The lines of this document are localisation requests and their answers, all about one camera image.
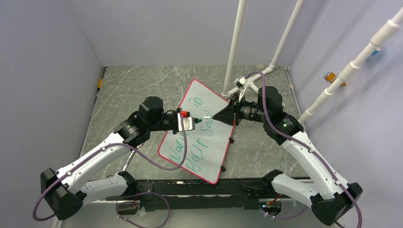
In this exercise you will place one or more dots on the white PVC diagonal pipe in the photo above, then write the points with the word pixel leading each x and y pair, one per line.
pixel 390 28

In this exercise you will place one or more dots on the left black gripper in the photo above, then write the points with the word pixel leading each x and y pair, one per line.
pixel 176 114

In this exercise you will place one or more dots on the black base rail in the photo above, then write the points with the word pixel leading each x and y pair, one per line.
pixel 246 193

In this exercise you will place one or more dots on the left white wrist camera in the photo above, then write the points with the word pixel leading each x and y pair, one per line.
pixel 185 121

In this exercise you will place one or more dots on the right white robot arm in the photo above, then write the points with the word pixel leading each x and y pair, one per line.
pixel 331 196

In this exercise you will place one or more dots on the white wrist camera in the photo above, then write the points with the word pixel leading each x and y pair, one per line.
pixel 240 85
pixel 185 121

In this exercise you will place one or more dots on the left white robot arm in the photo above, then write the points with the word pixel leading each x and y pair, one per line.
pixel 65 191

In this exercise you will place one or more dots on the orange yellow wall fitting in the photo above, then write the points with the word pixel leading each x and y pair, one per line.
pixel 330 77

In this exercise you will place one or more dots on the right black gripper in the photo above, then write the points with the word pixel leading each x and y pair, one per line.
pixel 226 115

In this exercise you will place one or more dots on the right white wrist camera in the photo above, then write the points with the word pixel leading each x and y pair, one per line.
pixel 240 85

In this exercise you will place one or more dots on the white PVC pipe frame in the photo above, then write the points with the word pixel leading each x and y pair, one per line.
pixel 260 45

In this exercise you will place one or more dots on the whiteboard wire stand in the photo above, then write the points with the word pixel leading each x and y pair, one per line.
pixel 231 141

